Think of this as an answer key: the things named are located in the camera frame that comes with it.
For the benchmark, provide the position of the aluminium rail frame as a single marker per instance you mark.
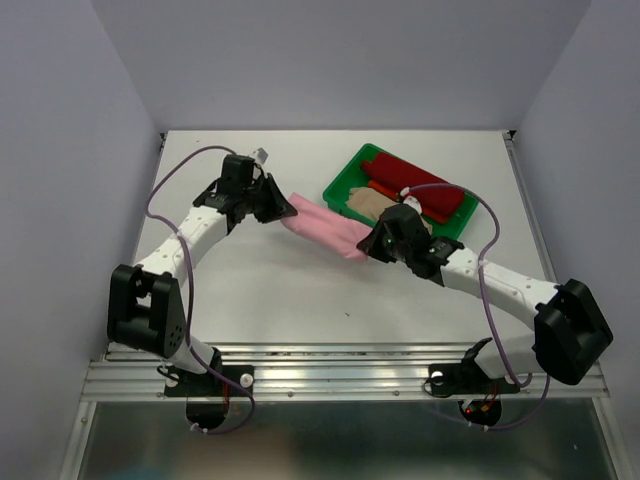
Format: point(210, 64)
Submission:
point(340, 349)

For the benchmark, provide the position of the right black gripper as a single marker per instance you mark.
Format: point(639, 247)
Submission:
point(371, 244)

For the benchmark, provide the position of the rolled beige t-shirt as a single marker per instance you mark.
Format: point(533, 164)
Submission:
point(357, 202)

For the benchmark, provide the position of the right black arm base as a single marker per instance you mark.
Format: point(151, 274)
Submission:
point(482, 405)

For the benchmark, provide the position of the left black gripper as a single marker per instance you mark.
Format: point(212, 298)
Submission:
point(278, 206)

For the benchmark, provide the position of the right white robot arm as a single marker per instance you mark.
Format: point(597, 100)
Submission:
point(567, 330)

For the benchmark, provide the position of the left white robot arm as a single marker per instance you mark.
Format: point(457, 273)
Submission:
point(150, 304)

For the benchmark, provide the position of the rolled red t-shirt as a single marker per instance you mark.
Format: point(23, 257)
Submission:
point(396, 174)

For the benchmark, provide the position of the green plastic tray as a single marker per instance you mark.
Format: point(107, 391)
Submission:
point(337, 193)

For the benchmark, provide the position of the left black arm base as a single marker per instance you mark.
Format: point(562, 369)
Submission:
point(212, 406)

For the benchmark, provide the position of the pink t-shirt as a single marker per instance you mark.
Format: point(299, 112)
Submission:
point(327, 228)

